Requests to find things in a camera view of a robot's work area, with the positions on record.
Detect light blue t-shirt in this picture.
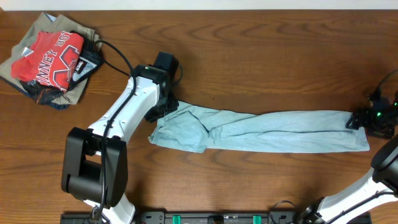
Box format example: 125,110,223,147
148,102,370,153

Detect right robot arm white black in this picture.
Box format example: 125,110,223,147
297,90,397,223

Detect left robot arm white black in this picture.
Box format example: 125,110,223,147
60,52,179,223

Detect red printed t-shirt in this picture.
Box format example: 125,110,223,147
11,31,84,91

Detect khaki folded garment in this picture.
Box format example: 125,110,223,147
1,12,100,109

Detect small black cable loop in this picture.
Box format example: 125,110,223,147
267,200,299,224

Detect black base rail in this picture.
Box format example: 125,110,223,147
60,210,372,224

